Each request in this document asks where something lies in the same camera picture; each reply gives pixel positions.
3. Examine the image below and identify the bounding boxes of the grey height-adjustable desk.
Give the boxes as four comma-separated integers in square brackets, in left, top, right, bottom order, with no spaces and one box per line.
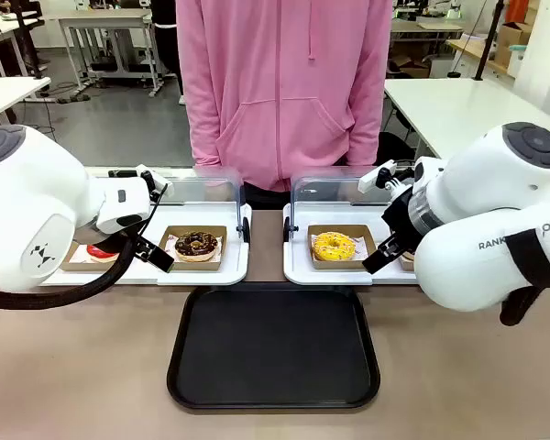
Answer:
[45,7,162,98]

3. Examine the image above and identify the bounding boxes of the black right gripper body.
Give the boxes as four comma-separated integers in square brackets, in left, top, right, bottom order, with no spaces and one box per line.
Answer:
[381,186,424,247]

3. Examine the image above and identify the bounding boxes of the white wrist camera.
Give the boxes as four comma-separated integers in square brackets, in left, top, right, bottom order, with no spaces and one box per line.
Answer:
[136,163,174,202]
[357,159,398,194]

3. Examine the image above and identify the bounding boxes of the chocolate donut with sprinkles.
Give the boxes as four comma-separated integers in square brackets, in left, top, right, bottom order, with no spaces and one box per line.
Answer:
[173,230,220,264]

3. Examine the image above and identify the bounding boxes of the person in pink hoodie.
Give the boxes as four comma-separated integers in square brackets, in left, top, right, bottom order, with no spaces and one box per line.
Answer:
[174,0,394,210]

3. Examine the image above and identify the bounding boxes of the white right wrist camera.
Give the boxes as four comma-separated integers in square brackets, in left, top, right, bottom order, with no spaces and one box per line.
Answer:
[357,159,398,194]

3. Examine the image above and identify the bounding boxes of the black chair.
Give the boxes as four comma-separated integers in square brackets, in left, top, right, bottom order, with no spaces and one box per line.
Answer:
[377,131,417,165]

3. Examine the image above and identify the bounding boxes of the red glazed donut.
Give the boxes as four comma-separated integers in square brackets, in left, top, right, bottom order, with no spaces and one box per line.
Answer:
[86,243,121,264]

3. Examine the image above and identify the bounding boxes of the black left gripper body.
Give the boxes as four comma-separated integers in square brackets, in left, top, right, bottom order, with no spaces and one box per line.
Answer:
[116,228,143,252]

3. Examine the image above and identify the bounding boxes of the black serving tray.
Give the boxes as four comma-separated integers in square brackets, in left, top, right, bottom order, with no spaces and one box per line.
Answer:
[166,283,381,411]

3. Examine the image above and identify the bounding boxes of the large white table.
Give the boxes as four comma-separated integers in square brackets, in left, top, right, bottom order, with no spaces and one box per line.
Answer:
[383,77,550,161]

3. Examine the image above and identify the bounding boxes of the black sleeved cable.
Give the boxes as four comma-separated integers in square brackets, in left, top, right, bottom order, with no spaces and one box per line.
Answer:
[0,228,135,311]

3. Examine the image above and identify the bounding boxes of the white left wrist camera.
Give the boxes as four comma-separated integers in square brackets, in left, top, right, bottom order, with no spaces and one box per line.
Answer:
[136,163,174,202]

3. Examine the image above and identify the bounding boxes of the yellow donut with sprinkles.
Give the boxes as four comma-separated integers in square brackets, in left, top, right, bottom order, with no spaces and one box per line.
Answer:
[312,231,357,263]

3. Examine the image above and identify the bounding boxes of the black pole stand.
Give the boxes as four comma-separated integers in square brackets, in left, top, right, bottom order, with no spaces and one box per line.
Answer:
[473,0,506,83]

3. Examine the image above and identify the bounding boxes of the white display tray clear lid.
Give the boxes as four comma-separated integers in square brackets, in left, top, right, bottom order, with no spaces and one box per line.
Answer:
[282,172,421,286]
[39,175,253,287]

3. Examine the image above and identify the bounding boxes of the wooden top workbench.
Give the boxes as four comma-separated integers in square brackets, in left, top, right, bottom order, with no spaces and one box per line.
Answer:
[445,38,510,78]

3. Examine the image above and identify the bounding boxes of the black strap with cable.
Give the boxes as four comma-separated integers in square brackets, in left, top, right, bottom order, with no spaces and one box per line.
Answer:
[499,227,550,327]

